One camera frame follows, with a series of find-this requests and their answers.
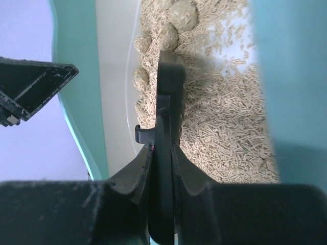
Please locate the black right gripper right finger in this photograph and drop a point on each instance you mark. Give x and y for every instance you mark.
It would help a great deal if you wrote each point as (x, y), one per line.
(209, 212)

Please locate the beige pellet cat litter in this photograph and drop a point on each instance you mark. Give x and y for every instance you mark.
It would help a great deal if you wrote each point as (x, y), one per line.
(224, 128)

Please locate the teal plastic litter box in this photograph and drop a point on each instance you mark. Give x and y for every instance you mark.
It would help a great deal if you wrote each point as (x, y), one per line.
(97, 36)

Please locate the litter clump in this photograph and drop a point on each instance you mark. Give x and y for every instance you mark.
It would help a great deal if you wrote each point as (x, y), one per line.
(140, 79)
(142, 42)
(168, 37)
(183, 15)
(140, 108)

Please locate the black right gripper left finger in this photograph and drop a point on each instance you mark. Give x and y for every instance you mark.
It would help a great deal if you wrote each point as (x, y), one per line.
(112, 211)

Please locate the black slotted litter scoop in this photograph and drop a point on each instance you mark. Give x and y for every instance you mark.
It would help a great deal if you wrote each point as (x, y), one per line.
(171, 76)

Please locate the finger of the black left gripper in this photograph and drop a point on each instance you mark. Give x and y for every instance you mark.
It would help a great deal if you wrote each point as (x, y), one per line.
(27, 86)

